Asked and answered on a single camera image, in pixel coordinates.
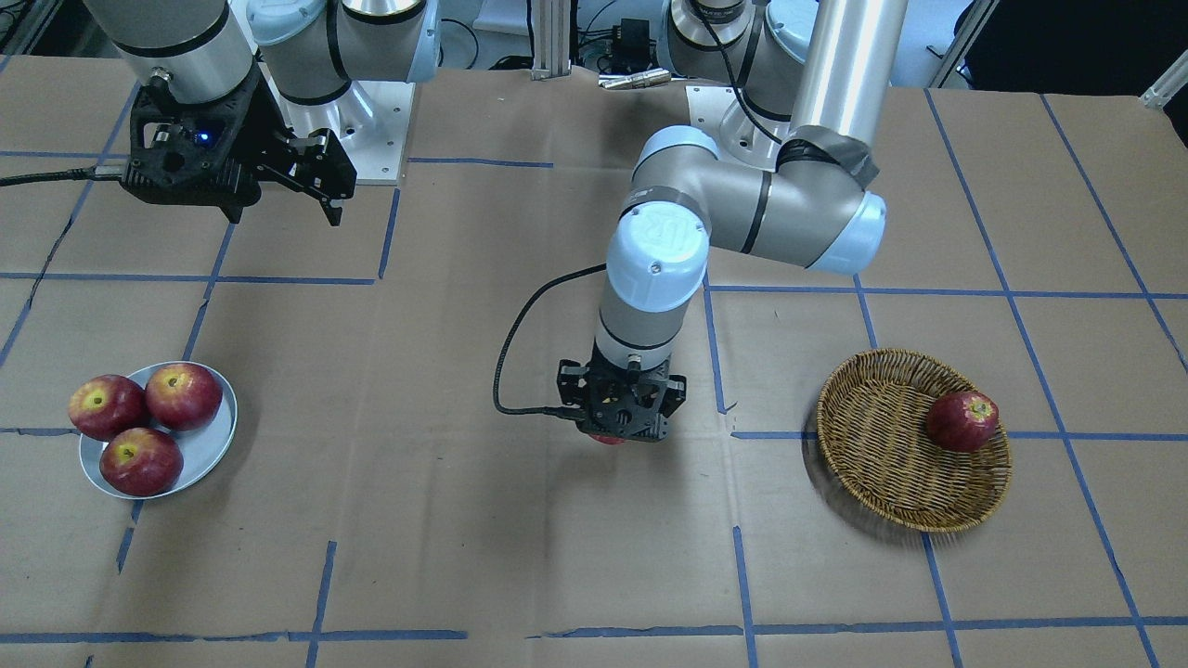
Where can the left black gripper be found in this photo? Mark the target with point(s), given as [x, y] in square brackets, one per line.
[568, 379]

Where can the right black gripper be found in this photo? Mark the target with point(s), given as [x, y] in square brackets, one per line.
[263, 131]

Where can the red yellow apple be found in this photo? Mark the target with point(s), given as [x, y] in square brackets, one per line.
[609, 439]

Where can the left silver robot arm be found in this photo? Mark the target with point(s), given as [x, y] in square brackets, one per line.
[786, 180]

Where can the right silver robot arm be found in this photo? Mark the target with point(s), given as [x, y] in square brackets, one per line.
[315, 55]

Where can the woven wicker basket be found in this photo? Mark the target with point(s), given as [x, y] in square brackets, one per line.
[870, 428]

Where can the red apple on plate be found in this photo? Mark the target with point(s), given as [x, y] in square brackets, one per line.
[183, 396]
[142, 462]
[106, 406]

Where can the white plate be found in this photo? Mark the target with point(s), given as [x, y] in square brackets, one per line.
[202, 449]

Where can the dark red apple in basket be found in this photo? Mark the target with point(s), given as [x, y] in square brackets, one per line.
[962, 422]

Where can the black power adapter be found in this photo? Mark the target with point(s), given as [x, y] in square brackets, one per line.
[634, 41]

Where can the aluminium frame post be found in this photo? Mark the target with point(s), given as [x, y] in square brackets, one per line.
[551, 32]

